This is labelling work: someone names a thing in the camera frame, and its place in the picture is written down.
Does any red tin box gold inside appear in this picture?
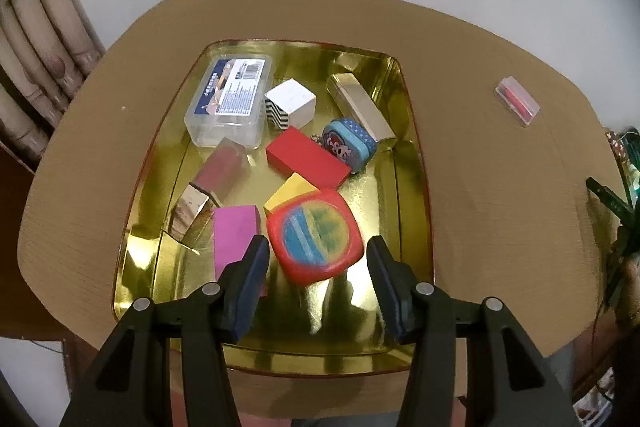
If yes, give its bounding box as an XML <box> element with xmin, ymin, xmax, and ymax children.
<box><xmin>109</xmin><ymin>39</ymin><xmax>435</xmax><ymax>377</ymax></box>

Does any pink wooden block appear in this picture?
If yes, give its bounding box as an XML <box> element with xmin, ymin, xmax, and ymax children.
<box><xmin>212</xmin><ymin>205</ymin><xmax>268</xmax><ymax>298</ymax></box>

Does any small clear box pink insert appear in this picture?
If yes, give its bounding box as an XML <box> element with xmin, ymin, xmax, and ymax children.
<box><xmin>495</xmin><ymin>77</ymin><xmax>542</xmax><ymax>128</ymax></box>

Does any pink lip gloss gold cap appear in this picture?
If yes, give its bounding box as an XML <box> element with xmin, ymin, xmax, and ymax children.
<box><xmin>169</xmin><ymin>138</ymin><xmax>251</xmax><ymax>238</ymax></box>

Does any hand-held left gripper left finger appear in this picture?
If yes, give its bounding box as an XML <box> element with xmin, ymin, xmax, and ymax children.
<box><xmin>59</xmin><ymin>234</ymin><xmax>271</xmax><ymax>427</ymax></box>

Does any gold lipstick case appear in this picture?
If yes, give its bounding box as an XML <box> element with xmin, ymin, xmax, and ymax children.
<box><xmin>327</xmin><ymin>73</ymin><xmax>397</xmax><ymax>144</ymax></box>

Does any patterned beige curtain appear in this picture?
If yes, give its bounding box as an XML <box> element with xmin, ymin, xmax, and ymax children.
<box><xmin>0</xmin><ymin>0</ymin><xmax>106</xmax><ymax>162</ymax></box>

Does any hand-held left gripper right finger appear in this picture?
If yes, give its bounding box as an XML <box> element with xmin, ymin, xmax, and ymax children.
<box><xmin>366</xmin><ymin>235</ymin><xmax>581</xmax><ymax>427</ymax></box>

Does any white striped wooden block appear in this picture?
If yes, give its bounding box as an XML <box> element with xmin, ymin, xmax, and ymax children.
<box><xmin>264</xmin><ymin>78</ymin><xmax>317</xmax><ymax>130</ymax></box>

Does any red round-cornered tin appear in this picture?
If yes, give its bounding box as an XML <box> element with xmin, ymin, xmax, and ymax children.
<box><xmin>266</xmin><ymin>188</ymin><xmax>363</xmax><ymax>286</ymax></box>

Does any red wooden block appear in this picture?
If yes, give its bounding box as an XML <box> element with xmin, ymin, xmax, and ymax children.
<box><xmin>265</xmin><ymin>127</ymin><xmax>352</xmax><ymax>190</ymax></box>

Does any green plant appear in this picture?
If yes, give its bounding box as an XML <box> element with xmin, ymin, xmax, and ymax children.
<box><xmin>586</xmin><ymin>177</ymin><xmax>640</xmax><ymax>308</ymax></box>

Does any clear plastic box blue label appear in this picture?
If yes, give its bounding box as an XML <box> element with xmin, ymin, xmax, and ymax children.
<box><xmin>184</xmin><ymin>54</ymin><xmax>273</xmax><ymax>149</ymax></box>

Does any brown wooden cabinet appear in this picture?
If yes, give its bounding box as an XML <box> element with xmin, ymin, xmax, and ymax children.
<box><xmin>0</xmin><ymin>141</ymin><xmax>68</xmax><ymax>342</ymax></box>

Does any yellow striped wooden block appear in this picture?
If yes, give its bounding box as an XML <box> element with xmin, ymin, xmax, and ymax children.
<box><xmin>263</xmin><ymin>173</ymin><xmax>321</xmax><ymax>212</ymax></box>

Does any blue keychain tin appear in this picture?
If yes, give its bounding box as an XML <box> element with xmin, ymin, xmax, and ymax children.
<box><xmin>312</xmin><ymin>118</ymin><xmax>377</xmax><ymax>178</ymax></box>

